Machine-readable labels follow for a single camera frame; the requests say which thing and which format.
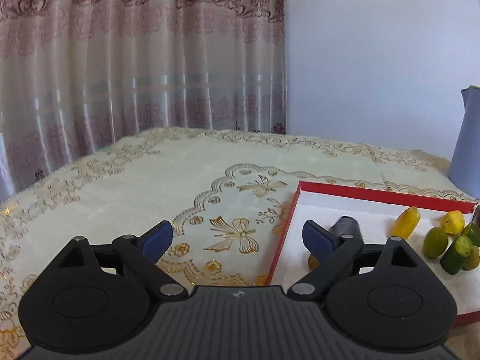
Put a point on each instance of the dark eggplant wedge piece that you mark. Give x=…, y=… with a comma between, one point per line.
x=476, y=215

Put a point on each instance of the cream embroidered tablecloth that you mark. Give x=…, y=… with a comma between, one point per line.
x=226, y=193

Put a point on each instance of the green tomato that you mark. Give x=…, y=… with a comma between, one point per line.
x=435, y=243

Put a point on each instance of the red shallow box tray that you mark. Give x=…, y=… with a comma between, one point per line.
x=374, y=210

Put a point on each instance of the small brown longan in tray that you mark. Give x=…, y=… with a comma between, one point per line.
x=312, y=262

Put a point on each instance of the pink floral curtain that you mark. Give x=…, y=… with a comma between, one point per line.
x=78, y=75

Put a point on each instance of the green pepper piece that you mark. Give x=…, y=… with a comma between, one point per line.
x=472, y=231

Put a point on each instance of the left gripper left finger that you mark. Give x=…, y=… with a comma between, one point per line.
x=139, y=255

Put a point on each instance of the light blue electric kettle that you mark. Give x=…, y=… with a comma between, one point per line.
x=464, y=167

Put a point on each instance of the large yellow pepper piece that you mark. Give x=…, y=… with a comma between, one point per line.
x=406, y=223

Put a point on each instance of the purple eggplant cylinder piece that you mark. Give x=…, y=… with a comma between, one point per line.
x=346, y=227

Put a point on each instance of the green cucumber cylinder piece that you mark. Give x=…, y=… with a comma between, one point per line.
x=457, y=255

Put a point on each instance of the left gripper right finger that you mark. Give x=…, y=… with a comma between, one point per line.
x=336, y=257

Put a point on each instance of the brown longan fruit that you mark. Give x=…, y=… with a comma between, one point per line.
x=474, y=259

